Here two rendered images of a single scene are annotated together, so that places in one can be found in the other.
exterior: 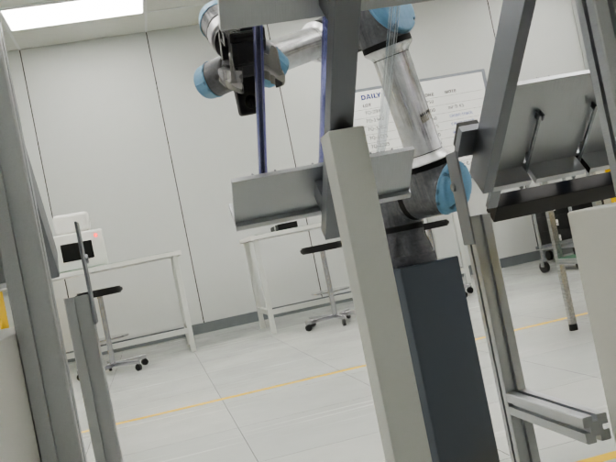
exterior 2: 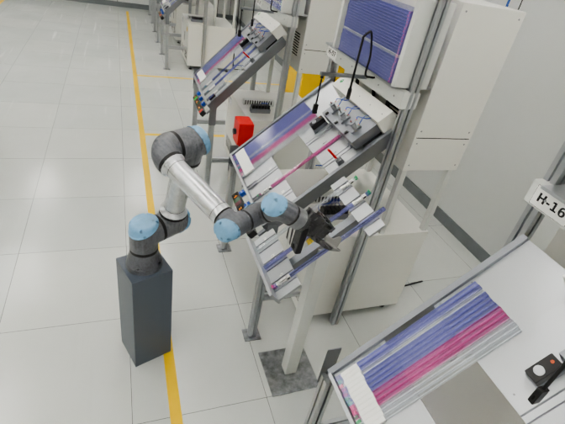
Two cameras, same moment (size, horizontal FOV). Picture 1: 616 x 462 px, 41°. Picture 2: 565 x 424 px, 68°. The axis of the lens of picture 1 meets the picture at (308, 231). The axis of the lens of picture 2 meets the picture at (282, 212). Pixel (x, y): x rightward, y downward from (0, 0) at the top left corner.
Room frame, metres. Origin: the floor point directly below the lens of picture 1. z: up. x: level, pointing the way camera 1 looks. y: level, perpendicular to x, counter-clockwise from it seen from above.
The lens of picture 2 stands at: (1.78, 1.19, 1.81)
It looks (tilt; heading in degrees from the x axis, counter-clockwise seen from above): 33 degrees down; 257
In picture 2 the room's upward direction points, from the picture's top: 11 degrees clockwise
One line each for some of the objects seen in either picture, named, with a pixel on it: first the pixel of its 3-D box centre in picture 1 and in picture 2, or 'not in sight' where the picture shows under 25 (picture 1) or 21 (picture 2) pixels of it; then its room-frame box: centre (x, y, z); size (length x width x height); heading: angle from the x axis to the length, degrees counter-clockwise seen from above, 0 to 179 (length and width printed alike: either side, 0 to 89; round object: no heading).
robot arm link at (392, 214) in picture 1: (395, 198); (145, 232); (2.01, -0.23, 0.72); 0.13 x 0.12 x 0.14; 44
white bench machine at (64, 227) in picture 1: (75, 242); not in sight; (6.58, 1.87, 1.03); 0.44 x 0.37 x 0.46; 107
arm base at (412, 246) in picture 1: (402, 245); (144, 255); (2.01, -0.22, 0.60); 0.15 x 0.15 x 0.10
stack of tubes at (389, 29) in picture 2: not in sight; (381, 34); (1.06, -0.70, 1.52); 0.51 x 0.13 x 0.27; 101
